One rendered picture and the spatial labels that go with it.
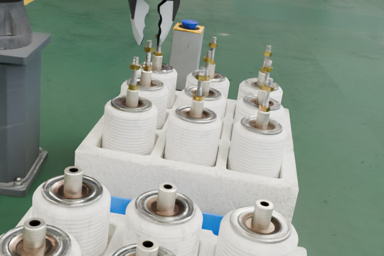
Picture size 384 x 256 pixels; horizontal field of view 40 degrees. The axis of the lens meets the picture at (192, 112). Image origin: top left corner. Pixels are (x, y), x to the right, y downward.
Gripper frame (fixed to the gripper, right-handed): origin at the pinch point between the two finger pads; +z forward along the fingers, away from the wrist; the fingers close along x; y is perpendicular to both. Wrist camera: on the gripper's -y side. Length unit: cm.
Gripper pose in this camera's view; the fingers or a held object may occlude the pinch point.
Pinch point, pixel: (150, 39)
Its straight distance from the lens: 102.9
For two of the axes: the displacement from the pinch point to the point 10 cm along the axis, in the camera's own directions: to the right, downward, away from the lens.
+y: -3.3, -3.9, 8.6
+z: -1.3, 9.2, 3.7
